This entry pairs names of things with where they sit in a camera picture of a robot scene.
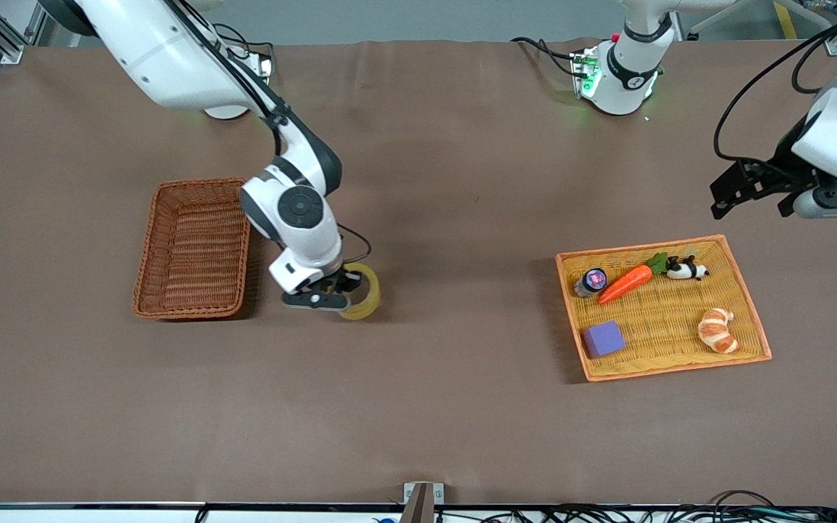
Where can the thin metal stand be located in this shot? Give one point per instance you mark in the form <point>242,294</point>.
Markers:
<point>692,34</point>

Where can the white table edge rail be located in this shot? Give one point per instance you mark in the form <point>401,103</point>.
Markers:
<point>99,514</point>

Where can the toy croissant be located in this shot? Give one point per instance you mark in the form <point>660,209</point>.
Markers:
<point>716,330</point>

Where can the small jar blue lid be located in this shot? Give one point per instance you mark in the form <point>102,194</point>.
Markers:
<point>594,280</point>

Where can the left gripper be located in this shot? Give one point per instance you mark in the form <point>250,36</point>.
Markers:
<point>782,165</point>

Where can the aluminium frame profile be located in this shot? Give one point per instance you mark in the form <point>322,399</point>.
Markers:
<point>4,45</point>

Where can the brown table cover cloth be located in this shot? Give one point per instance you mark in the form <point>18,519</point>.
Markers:
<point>418,363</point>

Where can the purple foam block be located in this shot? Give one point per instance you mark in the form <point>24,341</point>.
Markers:
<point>604,339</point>

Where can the brown wicker basket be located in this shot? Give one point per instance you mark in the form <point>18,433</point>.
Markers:
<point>193,247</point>

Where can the orange yellow wicker tray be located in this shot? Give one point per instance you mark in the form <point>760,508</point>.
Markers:
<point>658,327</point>

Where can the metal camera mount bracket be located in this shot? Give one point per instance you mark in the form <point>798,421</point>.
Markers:
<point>422,501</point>

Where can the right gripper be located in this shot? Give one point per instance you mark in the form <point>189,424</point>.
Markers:
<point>343,280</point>

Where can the orange toy carrot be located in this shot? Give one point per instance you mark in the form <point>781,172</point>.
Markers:
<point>625,283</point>

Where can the black white panda toy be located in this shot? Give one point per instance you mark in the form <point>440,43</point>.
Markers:
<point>682,272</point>

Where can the small aluminium corner bracket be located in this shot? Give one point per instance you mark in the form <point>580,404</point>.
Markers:
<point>836,45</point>

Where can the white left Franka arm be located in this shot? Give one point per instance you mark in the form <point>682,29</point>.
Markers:
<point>633,73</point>

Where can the clear yellowish tape roll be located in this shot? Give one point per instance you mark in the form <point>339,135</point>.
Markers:
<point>371,298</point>

